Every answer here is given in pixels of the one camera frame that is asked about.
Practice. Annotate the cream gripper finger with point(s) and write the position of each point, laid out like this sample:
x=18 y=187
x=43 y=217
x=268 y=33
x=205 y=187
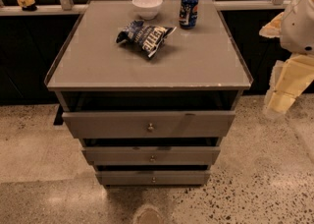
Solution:
x=273 y=28
x=288 y=80

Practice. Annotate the grey middle drawer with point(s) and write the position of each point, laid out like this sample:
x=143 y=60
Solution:
x=151 y=155

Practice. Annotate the blue kettle chips bag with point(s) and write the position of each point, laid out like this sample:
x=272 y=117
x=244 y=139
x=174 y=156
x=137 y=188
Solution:
x=147 y=38

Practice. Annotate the blue soda can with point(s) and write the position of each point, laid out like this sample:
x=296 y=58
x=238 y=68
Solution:
x=188 y=13

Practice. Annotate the grey top drawer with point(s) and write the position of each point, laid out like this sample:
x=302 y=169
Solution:
x=151 y=124

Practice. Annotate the grey drawer cabinet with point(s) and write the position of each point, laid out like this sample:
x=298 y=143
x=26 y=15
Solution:
x=196 y=69

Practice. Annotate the white bowl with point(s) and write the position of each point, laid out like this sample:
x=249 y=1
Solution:
x=147 y=9

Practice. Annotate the small yellow black object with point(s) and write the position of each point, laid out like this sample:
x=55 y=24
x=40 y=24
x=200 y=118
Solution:
x=27 y=5

